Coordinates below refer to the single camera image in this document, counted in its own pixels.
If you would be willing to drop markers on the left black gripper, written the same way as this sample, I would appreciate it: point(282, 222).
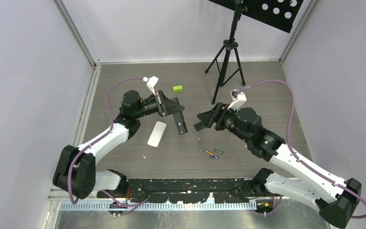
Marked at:
point(165, 106)

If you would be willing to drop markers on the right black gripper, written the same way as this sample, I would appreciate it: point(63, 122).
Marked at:
point(217, 115)

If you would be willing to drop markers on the black remote control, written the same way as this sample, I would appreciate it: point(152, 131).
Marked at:
point(180, 123)

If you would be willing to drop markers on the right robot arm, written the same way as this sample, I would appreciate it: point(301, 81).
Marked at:
point(334, 198)

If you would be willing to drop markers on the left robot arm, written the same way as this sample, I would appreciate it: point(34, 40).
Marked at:
point(76, 170)

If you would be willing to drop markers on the white remote control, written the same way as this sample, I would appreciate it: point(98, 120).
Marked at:
point(156, 134)

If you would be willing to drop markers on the green block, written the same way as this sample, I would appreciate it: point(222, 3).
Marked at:
point(178, 88)

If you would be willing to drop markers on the black tripod stand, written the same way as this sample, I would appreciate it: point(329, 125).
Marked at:
point(228, 46)

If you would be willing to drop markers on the black perforated board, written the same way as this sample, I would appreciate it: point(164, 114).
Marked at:
point(279, 14)

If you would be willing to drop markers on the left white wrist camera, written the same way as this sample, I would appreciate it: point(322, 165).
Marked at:
point(151, 83)

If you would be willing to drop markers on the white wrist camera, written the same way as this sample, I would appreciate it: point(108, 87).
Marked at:
point(238, 99)
point(151, 83)

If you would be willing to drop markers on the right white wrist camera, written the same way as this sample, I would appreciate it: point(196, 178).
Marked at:
point(238, 99)

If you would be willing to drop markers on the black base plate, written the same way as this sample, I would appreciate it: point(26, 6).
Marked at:
point(189, 190)

